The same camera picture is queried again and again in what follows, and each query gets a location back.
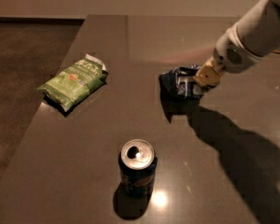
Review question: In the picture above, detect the blue pepsi can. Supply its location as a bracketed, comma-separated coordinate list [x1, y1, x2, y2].
[119, 139, 158, 198]

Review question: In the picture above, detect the green chip bag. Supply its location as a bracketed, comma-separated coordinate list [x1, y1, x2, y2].
[37, 54, 108, 112]

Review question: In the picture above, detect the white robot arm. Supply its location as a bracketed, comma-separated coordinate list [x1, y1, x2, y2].
[194, 0, 280, 87]

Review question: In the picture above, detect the blue chip bag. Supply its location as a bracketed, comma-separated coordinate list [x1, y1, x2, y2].
[159, 64, 209, 100]

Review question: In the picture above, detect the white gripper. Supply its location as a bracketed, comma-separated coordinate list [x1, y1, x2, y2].
[193, 26, 262, 87]

